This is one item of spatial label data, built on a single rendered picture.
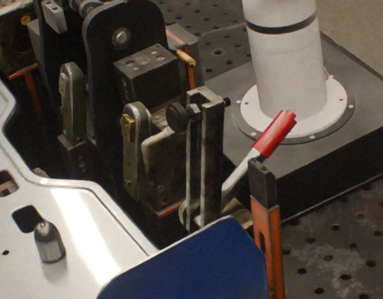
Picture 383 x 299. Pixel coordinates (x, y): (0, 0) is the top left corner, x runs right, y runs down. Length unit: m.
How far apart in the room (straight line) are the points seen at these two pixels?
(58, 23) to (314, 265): 0.55
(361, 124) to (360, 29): 1.86
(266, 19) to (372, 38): 1.91
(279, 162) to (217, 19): 0.69
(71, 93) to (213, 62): 0.74
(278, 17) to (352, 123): 0.24
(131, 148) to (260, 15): 0.38
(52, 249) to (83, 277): 0.05
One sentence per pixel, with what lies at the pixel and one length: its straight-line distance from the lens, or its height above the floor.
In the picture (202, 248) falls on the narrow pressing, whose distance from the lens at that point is 0.47.
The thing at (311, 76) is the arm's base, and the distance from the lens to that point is 1.35.
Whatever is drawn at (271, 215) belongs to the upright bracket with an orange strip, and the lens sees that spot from 0.74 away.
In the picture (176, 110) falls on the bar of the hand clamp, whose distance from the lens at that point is 0.76.
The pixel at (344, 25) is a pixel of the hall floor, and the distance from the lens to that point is 3.26.
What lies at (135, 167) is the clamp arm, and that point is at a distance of 1.00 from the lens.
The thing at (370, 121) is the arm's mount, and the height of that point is 0.82.
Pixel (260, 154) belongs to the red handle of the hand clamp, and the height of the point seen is 1.12.
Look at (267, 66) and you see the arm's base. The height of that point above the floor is 0.93.
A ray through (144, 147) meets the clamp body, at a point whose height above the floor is 1.06.
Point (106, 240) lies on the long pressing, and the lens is 0.96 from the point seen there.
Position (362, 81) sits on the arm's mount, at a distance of 1.49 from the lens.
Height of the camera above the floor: 1.66
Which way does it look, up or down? 38 degrees down
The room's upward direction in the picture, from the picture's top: 9 degrees counter-clockwise
